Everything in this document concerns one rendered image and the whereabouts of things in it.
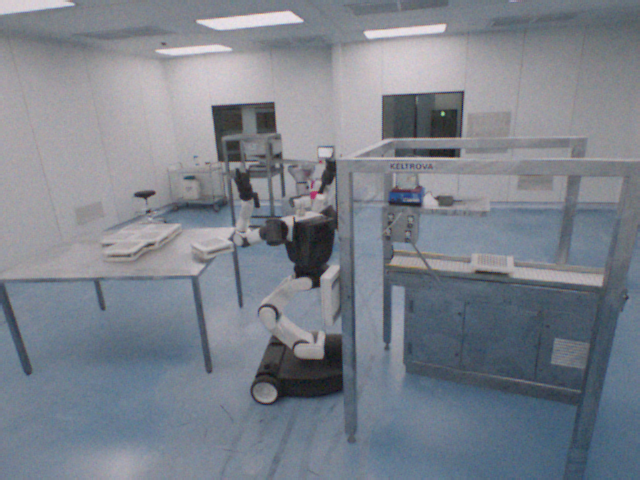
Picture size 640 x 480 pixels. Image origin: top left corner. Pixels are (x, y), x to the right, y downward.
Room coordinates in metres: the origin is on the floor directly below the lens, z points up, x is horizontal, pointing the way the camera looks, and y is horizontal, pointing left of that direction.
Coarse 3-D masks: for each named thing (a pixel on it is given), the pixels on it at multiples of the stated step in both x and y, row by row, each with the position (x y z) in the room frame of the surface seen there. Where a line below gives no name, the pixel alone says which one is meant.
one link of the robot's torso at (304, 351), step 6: (318, 336) 2.38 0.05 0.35; (324, 336) 2.40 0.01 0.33; (318, 342) 2.33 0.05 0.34; (294, 348) 2.32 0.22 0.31; (300, 348) 2.30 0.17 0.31; (306, 348) 2.30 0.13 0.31; (312, 348) 2.29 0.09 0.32; (318, 348) 2.29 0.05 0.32; (300, 354) 2.30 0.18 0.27; (306, 354) 2.30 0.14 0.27; (312, 354) 2.29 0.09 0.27; (318, 354) 2.29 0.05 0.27
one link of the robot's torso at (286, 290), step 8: (288, 280) 2.39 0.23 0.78; (296, 280) 2.32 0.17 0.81; (304, 280) 2.31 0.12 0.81; (280, 288) 2.35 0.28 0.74; (288, 288) 2.33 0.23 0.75; (296, 288) 2.31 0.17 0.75; (304, 288) 2.31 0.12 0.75; (272, 296) 2.37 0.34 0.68; (280, 296) 2.36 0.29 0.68; (288, 296) 2.35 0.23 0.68; (264, 304) 2.37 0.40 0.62; (272, 304) 2.37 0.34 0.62; (280, 304) 2.36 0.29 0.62
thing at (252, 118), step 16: (224, 112) 8.19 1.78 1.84; (240, 112) 8.11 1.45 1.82; (256, 112) 8.03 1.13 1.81; (272, 112) 7.95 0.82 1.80; (224, 128) 8.20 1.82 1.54; (240, 128) 8.12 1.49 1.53; (256, 128) 8.04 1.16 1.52; (272, 128) 7.96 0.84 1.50; (224, 160) 8.22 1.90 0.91; (240, 160) 8.13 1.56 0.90; (256, 160) 8.05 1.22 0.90
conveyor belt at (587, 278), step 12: (396, 264) 2.49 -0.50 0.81; (408, 264) 2.48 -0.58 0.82; (420, 264) 2.47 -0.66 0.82; (432, 264) 2.46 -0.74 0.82; (444, 264) 2.45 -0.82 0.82; (456, 264) 2.44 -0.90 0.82; (468, 264) 2.43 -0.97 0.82; (516, 276) 2.21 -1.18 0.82; (528, 276) 2.20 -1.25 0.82; (540, 276) 2.19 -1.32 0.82; (552, 276) 2.18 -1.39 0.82; (564, 276) 2.18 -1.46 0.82; (576, 276) 2.17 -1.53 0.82; (588, 276) 2.16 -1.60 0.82; (600, 276) 2.15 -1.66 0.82; (564, 288) 2.03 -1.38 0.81
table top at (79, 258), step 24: (72, 240) 3.40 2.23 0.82; (96, 240) 3.36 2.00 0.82; (192, 240) 3.23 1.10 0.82; (24, 264) 2.83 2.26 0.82; (48, 264) 2.80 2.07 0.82; (72, 264) 2.78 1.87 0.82; (96, 264) 2.75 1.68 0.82; (120, 264) 2.73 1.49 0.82; (144, 264) 2.71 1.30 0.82; (168, 264) 2.69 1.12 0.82; (192, 264) 2.66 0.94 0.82
